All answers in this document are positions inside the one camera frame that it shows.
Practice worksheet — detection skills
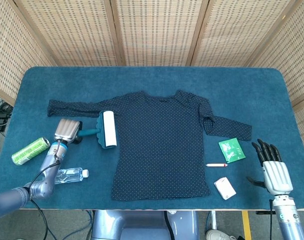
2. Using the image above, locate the green foil packet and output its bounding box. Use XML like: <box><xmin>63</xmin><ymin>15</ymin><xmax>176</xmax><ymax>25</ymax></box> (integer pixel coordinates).
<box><xmin>218</xmin><ymin>137</ymin><xmax>247</xmax><ymax>165</ymax></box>

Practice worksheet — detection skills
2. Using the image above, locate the clear plastic water bottle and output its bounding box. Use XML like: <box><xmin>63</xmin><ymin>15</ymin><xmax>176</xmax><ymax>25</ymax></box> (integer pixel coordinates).
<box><xmin>54</xmin><ymin>167</ymin><xmax>89</xmax><ymax>185</ymax></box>

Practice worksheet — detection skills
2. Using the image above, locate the woven wooden folding screen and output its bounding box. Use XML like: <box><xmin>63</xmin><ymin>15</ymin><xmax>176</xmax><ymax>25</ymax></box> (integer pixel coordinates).
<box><xmin>0</xmin><ymin>0</ymin><xmax>304</xmax><ymax>177</ymax></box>

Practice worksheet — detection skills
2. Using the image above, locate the small white box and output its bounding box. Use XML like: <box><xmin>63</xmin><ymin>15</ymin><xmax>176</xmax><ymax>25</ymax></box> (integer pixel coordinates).
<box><xmin>213</xmin><ymin>176</ymin><xmax>237</xmax><ymax>200</ymax></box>

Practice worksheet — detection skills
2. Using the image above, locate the blue-grey robot torso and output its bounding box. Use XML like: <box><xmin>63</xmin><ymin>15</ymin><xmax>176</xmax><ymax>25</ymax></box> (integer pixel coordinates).
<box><xmin>91</xmin><ymin>209</ymin><xmax>200</xmax><ymax>240</ymax></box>

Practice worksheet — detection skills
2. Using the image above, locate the dark blue polka dot shirt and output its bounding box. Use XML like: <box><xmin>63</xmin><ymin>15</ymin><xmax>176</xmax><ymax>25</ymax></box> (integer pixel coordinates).
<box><xmin>46</xmin><ymin>89</ymin><xmax>254</xmax><ymax>202</ymax></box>

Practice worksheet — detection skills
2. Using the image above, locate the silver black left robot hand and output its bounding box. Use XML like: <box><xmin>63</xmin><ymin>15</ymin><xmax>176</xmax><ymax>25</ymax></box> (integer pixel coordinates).
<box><xmin>53</xmin><ymin>118</ymin><xmax>83</xmax><ymax>146</ymax></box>

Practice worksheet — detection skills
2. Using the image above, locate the green drink can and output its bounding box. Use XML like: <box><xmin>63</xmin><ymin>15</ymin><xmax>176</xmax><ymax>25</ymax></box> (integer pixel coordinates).
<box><xmin>11</xmin><ymin>136</ymin><xmax>51</xmax><ymax>166</ymax></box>

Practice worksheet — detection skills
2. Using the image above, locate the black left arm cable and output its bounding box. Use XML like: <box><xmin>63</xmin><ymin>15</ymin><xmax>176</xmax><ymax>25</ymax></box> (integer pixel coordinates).
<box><xmin>28</xmin><ymin>140</ymin><xmax>62</xmax><ymax>240</ymax></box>

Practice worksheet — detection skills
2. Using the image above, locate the cream pen with red cap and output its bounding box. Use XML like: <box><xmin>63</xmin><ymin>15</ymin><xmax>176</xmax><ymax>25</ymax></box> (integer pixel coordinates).
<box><xmin>205</xmin><ymin>162</ymin><xmax>229</xmax><ymax>169</ymax></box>

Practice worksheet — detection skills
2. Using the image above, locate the white shoe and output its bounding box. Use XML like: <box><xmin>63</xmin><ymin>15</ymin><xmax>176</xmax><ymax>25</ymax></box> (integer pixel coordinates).
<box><xmin>205</xmin><ymin>229</ymin><xmax>236</xmax><ymax>240</ymax></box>

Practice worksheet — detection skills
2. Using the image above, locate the blue floor cable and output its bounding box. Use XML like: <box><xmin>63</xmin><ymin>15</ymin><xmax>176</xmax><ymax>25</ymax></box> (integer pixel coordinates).
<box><xmin>48</xmin><ymin>209</ymin><xmax>95</xmax><ymax>240</ymax></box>

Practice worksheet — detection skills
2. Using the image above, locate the teal lint roller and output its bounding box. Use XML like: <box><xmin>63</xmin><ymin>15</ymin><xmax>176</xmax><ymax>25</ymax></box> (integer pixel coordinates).
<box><xmin>77</xmin><ymin>109</ymin><xmax>118</xmax><ymax>150</ymax></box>

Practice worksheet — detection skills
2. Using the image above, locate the teal table cloth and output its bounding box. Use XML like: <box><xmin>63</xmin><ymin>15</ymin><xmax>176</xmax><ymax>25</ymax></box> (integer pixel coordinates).
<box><xmin>0</xmin><ymin>65</ymin><xmax>296</xmax><ymax>211</ymax></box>

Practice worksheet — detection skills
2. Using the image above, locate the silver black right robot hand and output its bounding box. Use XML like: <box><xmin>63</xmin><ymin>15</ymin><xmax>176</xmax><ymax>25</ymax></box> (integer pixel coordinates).
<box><xmin>246</xmin><ymin>138</ymin><xmax>294</xmax><ymax>196</ymax></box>

